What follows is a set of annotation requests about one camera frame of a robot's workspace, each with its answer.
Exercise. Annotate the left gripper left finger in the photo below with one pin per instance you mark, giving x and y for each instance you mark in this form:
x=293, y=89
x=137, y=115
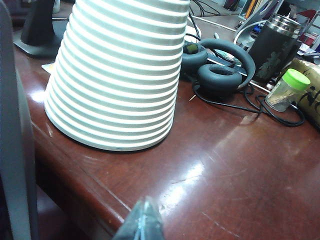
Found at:
x=130, y=225

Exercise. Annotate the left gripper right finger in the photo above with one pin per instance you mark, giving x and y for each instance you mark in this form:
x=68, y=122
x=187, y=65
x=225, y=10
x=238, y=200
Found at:
x=152, y=222

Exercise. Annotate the wooden toothpick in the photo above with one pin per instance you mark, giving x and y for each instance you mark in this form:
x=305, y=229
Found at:
x=192, y=97

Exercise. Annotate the grey curved panel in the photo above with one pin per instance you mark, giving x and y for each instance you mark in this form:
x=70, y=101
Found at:
x=15, y=137

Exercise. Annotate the white ribbed conical jug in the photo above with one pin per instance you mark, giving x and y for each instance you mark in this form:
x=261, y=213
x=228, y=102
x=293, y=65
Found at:
x=117, y=75

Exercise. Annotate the black over-ear headphones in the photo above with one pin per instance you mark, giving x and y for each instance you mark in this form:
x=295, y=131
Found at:
x=217, y=77

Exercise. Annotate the dark drink bottle green label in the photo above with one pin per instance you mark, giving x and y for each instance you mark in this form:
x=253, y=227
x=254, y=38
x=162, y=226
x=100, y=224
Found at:
x=191, y=48

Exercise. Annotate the clear jar with green lid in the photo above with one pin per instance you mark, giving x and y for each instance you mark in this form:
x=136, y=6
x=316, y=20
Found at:
x=285, y=92

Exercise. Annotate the gold pack with black calligraphy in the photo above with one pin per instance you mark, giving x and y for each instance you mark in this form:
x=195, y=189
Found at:
x=310, y=105

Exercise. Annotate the black thermos mug steel rim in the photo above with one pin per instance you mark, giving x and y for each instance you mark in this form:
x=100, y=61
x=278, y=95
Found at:
x=272, y=52

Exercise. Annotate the black monitor stand base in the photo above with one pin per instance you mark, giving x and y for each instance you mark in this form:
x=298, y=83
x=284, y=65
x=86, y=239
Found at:
x=37, y=32

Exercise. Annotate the red paper box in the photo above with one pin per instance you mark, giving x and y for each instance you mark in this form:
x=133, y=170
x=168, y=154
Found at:
x=310, y=15

